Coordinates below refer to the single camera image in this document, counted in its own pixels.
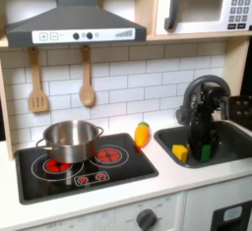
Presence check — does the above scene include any green toy block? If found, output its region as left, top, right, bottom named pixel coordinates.
left=200, top=144, right=213, bottom=163

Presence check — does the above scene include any yellow toy block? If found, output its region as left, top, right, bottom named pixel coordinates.
left=171, top=144, right=190, bottom=164

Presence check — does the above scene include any dark grey sink basin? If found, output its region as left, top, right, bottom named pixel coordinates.
left=153, top=120, right=252, bottom=169

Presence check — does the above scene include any grey toy tap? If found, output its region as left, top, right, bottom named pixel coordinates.
left=175, top=75, right=231, bottom=126

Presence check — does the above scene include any orange toy carrot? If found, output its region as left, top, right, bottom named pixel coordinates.
left=134, top=121, right=152, bottom=149

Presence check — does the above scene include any black toy stove hob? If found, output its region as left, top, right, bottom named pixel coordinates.
left=14, top=132, right=159, bottom=205

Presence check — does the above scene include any black appliance door panel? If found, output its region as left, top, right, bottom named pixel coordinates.
left=210, top=200, right=252, bottom=231

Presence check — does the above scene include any grey oven knob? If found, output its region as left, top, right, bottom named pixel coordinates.
left=136, top=208, right=158, bottom=231

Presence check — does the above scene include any white oven control panel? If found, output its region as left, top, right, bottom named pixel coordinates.
left=19, top=192, right=185, bottom=231

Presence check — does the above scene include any wooden spoon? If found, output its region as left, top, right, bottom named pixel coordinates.
left=78, top=45, right=96, bottom=107

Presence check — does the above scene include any white toy microwave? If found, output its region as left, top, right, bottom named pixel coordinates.
left=155, top=0, right=252, bottom=36

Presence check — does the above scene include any steel pot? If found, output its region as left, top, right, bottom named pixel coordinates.
left=35, top=120, right=104, bottom=164

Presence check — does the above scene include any slotted wooden spatula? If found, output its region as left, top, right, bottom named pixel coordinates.
left=27, top=47, right=50, bottom=113

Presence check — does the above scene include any grey extractor hood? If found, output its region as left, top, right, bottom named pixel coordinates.
left=5, top=0, right=148, bottom=48

